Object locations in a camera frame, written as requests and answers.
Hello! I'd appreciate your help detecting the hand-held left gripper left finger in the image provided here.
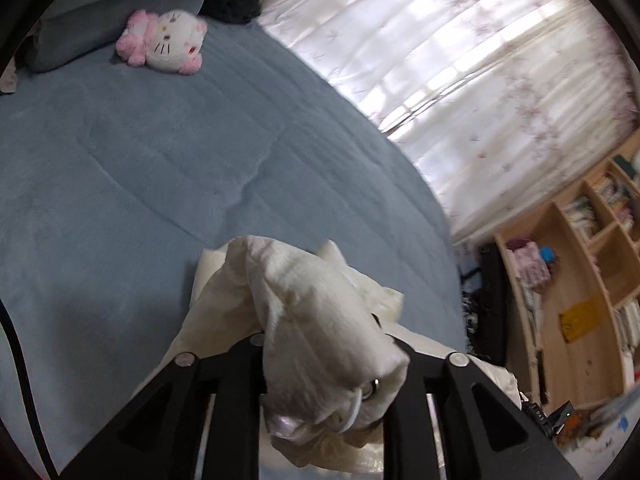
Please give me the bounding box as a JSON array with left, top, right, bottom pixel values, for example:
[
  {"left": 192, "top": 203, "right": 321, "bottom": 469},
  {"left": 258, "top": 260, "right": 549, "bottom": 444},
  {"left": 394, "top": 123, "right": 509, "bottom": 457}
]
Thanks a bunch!
[{"left": 59, "top": 332, "right": 271, "bottom": 480}]

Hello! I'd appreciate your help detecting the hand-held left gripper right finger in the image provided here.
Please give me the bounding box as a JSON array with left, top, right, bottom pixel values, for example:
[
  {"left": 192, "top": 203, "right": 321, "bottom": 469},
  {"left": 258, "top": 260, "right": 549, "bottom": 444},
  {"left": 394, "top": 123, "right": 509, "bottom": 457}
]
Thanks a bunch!
[{"left": 382, "top": 334, "right": 582, "bottom": 480}]

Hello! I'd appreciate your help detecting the white shiny puffer jacket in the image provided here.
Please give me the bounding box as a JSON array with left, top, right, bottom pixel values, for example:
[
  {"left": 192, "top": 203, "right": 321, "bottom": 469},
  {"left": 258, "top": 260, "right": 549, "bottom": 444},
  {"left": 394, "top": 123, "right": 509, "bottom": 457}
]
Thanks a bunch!
[{"left": 162, "top": 234, "right": 523, "bottom": 480}]

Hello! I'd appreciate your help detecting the white printed cloth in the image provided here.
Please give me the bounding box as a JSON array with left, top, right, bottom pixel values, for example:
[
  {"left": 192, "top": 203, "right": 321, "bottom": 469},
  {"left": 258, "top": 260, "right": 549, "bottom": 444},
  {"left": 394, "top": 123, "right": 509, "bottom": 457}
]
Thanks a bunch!
[{"left": 560, "top": 395, "right": 640, "bottom": 461}]

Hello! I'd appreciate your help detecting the yellow cloth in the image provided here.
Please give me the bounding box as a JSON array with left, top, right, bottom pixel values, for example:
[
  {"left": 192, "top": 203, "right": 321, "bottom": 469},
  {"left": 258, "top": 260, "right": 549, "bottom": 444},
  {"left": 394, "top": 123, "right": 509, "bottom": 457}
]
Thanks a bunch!
[{"left": 559, "top": 300, "right": 603, "bottom": 343}]

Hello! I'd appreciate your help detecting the stack of papers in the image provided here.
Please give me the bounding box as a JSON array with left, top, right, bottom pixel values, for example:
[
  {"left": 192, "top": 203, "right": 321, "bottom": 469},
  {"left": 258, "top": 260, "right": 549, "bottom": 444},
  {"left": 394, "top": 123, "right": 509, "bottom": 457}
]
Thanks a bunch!
[{"left": 520, "top": 280, "right": 546, "bottom": 351}]

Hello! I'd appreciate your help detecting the wooden bookshelf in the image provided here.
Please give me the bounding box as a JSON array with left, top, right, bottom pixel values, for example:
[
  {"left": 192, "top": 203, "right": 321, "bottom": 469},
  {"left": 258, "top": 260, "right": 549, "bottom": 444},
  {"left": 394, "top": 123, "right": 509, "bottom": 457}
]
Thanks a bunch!
[{"left": 492, "top": 132, "right": 640, "bottom": 411}]

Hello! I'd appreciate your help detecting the stack of pink boxes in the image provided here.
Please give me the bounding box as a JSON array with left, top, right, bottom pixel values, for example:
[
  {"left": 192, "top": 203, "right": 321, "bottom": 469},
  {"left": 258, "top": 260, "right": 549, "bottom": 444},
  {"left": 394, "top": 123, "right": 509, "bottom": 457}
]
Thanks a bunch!
[{"left": 505, "top": 240, "right": 551, "bottom": 288}]

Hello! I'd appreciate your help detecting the row of books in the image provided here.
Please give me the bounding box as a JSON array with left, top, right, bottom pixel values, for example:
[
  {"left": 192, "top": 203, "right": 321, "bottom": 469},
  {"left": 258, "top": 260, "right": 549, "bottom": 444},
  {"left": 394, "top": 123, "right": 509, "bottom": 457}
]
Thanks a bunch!
[{"left": 592, "top": 172, "right": 640, "bottom": 226}]

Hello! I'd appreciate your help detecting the white and pink cat plush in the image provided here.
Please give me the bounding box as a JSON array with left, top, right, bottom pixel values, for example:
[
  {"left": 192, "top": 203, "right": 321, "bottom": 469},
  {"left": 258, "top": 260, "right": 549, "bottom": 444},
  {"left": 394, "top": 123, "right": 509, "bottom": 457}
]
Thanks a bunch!
[{"left": 115, "top": 7, "right": 208, "bottom": 77}]

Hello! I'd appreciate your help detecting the folded blue-grey blanket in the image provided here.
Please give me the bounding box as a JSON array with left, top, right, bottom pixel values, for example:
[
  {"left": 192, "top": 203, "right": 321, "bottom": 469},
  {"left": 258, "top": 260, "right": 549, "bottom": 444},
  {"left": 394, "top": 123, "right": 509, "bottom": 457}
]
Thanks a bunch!
[{"left": 25, "top": 0, "right": 258, "bottom": 73}]

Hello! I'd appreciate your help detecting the black cable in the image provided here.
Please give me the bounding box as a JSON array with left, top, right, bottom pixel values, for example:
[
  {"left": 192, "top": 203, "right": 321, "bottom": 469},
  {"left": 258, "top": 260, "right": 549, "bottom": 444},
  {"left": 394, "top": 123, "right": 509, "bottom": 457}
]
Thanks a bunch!
[{"left": 0, "top": 297, "right": 56, "bottom": 476}]

